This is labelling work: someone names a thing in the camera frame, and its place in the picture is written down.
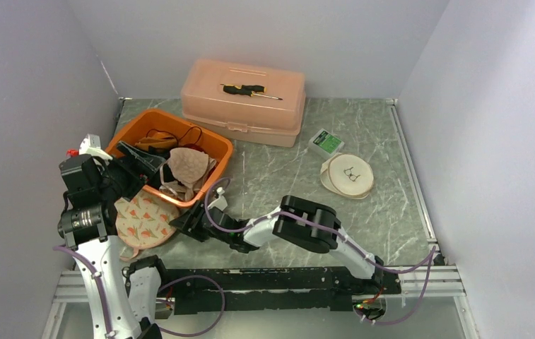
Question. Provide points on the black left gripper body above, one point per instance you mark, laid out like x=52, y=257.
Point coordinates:
x=121, y=180

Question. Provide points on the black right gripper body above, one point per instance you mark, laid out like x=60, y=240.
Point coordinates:
x=199, y=232

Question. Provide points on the beige lace bra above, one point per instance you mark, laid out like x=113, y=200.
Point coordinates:
x=185, y=172

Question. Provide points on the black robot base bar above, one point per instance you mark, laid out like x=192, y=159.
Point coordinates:
x=257, y=289

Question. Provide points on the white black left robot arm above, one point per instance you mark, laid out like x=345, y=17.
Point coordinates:
x=121, y=299

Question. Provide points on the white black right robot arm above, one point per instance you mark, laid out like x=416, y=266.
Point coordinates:
x=311, y=226

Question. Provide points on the orange plastic basin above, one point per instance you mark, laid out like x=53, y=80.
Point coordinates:
x=216, y=146

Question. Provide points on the pink translucent toolbox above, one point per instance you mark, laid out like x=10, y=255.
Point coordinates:
x=253, y=119

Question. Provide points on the black yellow screwdriver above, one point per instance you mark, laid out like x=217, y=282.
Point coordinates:
x=247, y=90

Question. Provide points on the small green-labelled plastic box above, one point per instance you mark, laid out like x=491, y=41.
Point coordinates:
x=325, y=144

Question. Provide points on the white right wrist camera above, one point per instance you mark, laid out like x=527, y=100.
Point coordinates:
x=219, y=200

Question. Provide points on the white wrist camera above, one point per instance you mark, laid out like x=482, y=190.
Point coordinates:
x=90, y=145
x=219, y=200

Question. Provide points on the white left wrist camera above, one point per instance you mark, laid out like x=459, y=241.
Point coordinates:
x=90, y=145

